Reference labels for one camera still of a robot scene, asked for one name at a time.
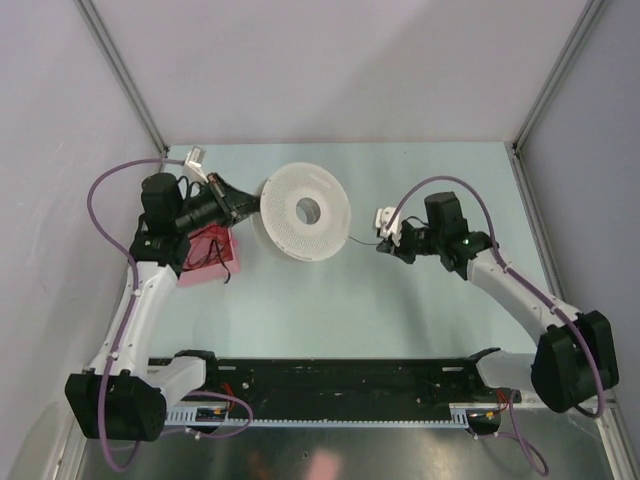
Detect grey slotted cable duct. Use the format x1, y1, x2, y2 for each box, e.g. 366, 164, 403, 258
164, 402, 501, 429

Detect white plastic spool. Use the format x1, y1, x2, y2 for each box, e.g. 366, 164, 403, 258
250, 162, 351, 262

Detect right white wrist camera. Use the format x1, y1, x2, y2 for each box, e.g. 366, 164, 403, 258
374, 207, 402, 246

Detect pink plastic box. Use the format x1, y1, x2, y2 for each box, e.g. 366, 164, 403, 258
177, 225, 240, 288

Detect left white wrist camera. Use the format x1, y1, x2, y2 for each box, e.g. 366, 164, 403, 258
182, 146, 207, 183

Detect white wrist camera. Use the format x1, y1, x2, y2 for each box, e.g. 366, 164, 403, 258
182, 146, 207, 183
374, 207, 402, 246

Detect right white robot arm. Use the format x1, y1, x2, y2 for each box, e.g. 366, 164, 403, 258
374, 192, 620, 413

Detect right aluminium frame post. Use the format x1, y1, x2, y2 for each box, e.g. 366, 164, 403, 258
511, 0, 605, 151

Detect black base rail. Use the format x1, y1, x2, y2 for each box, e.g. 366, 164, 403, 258
188, 356, 521, 423

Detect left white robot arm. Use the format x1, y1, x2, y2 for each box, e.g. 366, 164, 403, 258
65, 172, 260, 442

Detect left aluminium frame post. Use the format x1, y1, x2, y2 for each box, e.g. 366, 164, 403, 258
73, 0, 169, 154

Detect aluminium frame post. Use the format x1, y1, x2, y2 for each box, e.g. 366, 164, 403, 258
73, 0, 169, 154
511, 0, 605, 151

